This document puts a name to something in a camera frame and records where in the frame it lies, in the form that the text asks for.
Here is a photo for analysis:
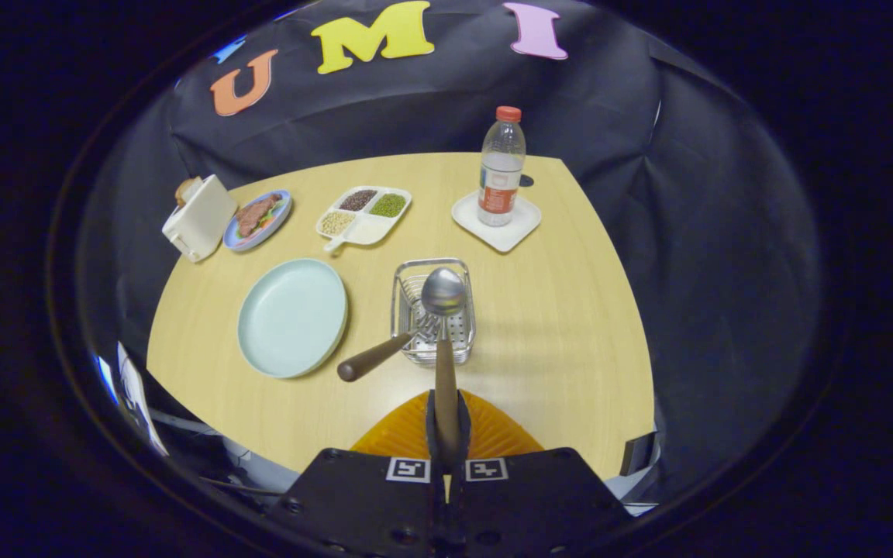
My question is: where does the brown steak with vegetables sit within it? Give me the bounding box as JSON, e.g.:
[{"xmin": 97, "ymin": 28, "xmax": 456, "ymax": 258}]
[{"xmin": 236, "ymin": 194, "xmax": 284, "ymax": 238}]

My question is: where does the blue oval plate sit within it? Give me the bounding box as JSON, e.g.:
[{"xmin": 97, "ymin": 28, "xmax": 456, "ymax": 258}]
[{"xmin": 223, "ymin": 189, "xmax": 293, "ymax": 253}]

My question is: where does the white square coaster dish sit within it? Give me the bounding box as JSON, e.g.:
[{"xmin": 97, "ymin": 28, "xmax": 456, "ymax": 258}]
[{"xmin": 451, "ymin": 191, "xmax": 543, "ymax": 253}]

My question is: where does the white divided snack tray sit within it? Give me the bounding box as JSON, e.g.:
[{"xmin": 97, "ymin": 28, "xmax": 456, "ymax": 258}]
[{"xmin": 315, "ymin": 185, "xmax": 413, "ymax": 253}]

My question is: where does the metal wire cutlery basket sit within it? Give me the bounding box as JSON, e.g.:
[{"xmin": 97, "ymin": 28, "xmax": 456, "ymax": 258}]
[{"xmin": 391, "ymin": 258, "xmax": 478, "ymax": 367}]

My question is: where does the clear water bottle red cap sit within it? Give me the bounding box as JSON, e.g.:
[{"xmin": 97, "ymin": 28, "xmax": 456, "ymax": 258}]
[{"xmin": 478, "ymin": 105, "xmax": 527, "ymax": 227}]

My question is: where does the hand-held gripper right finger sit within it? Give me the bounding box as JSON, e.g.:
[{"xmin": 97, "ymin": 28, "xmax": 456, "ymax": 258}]
[{"xmin": 450, "ymin": 387, "xmax": 637, "ymax": 558}]

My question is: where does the wooden handled metal fork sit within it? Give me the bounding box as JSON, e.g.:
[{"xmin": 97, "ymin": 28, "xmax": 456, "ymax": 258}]
[{"xmin": 337, "ymin": 306, "xmax": 441, "ymax": 383}]

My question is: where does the wooden handled metal spoon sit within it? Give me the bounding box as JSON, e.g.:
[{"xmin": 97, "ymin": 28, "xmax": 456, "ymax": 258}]
[{"xmin": 421, "ymin": 267, "xmax": 467, "ymax": 464}]

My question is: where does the pale green round plate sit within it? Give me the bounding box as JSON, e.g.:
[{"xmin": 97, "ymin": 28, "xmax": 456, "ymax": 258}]
[{"xmin": 237, "ymin": 258, "xmax": 349, "ymax": 380}]

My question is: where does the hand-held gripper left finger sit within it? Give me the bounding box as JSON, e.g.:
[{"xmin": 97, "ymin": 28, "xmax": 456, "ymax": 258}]
[{"xmin": 264, "ymin": 387, "xmax": 447, "ymax": 558}]

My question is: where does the white toaster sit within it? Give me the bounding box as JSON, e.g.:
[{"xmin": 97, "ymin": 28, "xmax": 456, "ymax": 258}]
[{"xmin": 162, "ymin": 174, "xmax": 238, "ymax": 264}]

